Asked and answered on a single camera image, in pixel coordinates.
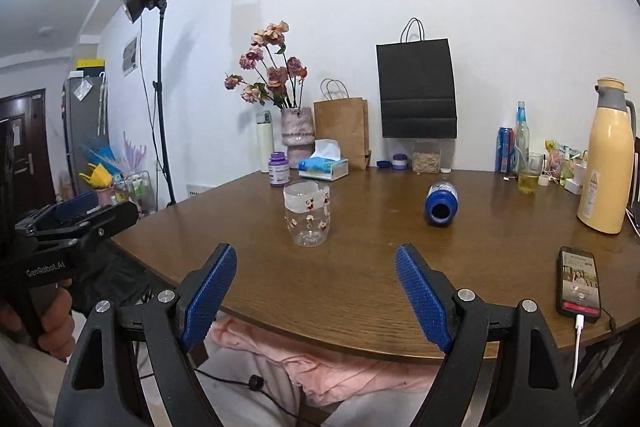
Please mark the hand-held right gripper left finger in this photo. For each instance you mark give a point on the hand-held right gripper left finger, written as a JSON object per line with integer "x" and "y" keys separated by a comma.
{"x": 210, "y": 292}

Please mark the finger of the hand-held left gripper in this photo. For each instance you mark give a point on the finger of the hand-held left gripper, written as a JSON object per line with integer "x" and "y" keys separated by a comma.
{"x": 75, "y": 208}
{"x": 107, "y": 223}

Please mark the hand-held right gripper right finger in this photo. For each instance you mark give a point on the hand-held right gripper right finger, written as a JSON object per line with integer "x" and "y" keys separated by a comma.
{"x": 422, "y": 292}

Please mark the clear printed plastic cup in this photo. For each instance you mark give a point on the clear printed plastic cup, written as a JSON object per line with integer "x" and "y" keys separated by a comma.
{"x": 306, "y": 217}

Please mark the person's left hand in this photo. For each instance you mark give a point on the person's left hand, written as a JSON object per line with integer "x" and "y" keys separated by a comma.
{"x": 56, "y": 322}

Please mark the purple plastic plant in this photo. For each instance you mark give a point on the purple plastic plant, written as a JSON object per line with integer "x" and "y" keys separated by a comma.
{"x": 134, "y": 152}

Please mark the dark wooden door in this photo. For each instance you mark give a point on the dark wooden door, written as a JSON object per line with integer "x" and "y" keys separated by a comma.
{"x": 20, "y": 147}

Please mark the grey refrigerator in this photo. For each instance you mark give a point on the grey refrigerator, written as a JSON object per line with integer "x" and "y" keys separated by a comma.
{"x": 85, "y": 122}

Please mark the black light stand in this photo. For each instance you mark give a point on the black light stand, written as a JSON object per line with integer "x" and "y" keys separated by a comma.
{"x": 162, "y": 107}

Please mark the pink cloth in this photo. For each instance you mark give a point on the pink cloth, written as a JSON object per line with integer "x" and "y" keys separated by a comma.
{"x": 320, "y": 372}

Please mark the small purple white jar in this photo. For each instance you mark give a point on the small purple white jar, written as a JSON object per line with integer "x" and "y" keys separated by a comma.
{"x": 399, "y": 162}

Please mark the blue bottle cap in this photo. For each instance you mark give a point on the blue bottle cap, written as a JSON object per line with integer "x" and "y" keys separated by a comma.
{"x": 383, "y": 165}

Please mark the clear food container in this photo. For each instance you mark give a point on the clear food container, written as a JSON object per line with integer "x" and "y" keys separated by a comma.
{"x": 426, "y": 157}

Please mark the purple lidded jar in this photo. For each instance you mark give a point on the purple lidded jar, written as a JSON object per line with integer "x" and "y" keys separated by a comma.
{"x": 278, "y": 169}

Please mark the yellow box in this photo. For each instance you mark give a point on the yellow box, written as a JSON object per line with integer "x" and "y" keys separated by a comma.
{"x": 90, "y": 65}

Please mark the glass of yellow drink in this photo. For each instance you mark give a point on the glass of yellow drink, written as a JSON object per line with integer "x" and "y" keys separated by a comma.
{"x": 529, "y": 179}

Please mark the black smartphone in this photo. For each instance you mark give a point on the black smartphone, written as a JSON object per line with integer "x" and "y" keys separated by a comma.
{"x": 579, "y": 284}

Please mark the blue tissue box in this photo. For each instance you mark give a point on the blue tissue box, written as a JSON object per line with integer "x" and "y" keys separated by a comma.
{"x": 325, "y": 167}

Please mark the white thermos bottle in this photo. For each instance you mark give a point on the white thermos bottle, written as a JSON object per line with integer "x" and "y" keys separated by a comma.
{"x": 265, "y": 142}

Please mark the blue drink can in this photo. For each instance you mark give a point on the blue drink can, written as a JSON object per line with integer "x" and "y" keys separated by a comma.
{"x": 504, "y": 149}

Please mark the brown paper bag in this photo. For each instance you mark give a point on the brown paper bag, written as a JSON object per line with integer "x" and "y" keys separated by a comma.
{"x": 342, "y": 132}

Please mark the pink white vase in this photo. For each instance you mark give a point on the pink white vase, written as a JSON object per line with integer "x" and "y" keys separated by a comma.
{"x": 297, "y": 132}

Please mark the glass bottle with blue label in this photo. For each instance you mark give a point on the glass bottle with blue label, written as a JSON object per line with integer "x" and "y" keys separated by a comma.
{"x": 521, "y": 137}

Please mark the colourful snack packets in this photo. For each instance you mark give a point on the colourful snack packets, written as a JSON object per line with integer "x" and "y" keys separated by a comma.
{"x": 560, "y": 157}

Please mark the white power adapter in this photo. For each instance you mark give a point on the white power adapter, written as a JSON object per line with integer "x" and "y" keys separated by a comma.
{"x": 579, "y": 177}

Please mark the black paper bag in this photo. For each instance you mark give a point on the black paper bag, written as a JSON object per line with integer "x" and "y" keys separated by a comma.
{"x": 417, "y": 92}

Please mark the yellow thermos jug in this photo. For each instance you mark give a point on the yellow thermos jug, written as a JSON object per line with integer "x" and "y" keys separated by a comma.
{"x": 602, "y": 167}

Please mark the dried pink flowers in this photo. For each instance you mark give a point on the dried pink flowers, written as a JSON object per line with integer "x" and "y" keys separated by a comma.
{"x": 272, "y": 77}

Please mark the white wall panel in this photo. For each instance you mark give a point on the white wall panel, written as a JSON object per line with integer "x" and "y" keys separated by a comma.
{"x": 130, "y": 56}

